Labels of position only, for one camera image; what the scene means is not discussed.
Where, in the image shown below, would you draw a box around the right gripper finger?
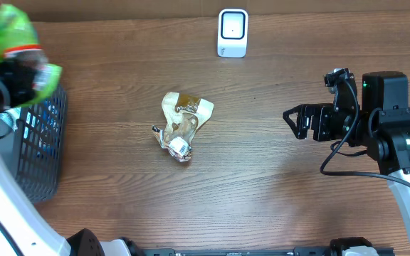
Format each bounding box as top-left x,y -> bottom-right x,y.
288,120 -> 311,139
283,104 -> 314,124

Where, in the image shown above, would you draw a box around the green snack bag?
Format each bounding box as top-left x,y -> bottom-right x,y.
0,4 -> 62,107

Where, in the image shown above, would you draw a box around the beige nut snack bag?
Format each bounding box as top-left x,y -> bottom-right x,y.
152,92 -> 214,162

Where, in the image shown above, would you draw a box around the light blue snack packet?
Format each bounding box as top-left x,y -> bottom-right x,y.
0,107 -> 21,132

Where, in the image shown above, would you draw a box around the blue Oreo cookie pack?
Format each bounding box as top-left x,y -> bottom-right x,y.
24,98 -> 63,160

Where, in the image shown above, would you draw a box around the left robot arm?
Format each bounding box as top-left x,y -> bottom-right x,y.
0,60 -> 131,256

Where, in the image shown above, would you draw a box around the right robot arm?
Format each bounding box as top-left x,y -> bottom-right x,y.
283,68 -> 410,244

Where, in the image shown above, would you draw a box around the white barcode scanner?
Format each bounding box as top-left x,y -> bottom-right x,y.
217,9 -> 248,58

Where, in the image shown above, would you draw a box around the grey plastic shopping basket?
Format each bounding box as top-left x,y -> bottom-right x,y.
0,86 -> 68,203

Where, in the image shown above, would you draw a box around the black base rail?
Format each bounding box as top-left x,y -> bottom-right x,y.
131,237 -> 395,256

